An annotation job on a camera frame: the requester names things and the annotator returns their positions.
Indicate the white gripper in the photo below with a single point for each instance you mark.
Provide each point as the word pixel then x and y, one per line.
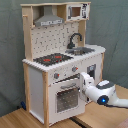
pixel 87 87

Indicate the white toy oven door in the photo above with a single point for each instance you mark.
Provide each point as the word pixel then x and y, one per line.
pixel 64 100

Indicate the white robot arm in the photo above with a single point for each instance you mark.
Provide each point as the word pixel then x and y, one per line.
pixel 104 93

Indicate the wooden toy kitchen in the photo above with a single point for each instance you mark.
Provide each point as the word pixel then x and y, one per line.
pixel 45 40

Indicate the toy dishwasher door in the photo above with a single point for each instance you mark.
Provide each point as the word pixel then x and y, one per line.
pixel 92 66

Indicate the right oven knob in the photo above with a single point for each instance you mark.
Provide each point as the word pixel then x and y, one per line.
pixel 74 68

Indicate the oven knob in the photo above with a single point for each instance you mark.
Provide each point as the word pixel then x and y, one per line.
pixel 74 68
pixel 56 75

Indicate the metal toy sink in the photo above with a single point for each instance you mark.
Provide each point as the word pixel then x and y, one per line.
pixel 79 51

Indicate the left oven knob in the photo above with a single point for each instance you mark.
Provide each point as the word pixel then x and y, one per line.
pixel 56 75

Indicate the black toy faucet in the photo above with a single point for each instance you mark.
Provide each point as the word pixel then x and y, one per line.
pixel 73 41

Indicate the black toy stovetop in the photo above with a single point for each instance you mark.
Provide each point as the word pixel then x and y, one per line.
pixel 52 59

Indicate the grey curtain backdrop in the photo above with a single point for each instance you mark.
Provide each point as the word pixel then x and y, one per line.
pixel 107 27

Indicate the toy microwave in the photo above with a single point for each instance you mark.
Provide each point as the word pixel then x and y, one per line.
pixel 76 11

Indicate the grey toy range hood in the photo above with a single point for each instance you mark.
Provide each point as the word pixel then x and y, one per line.
pixel 48 18

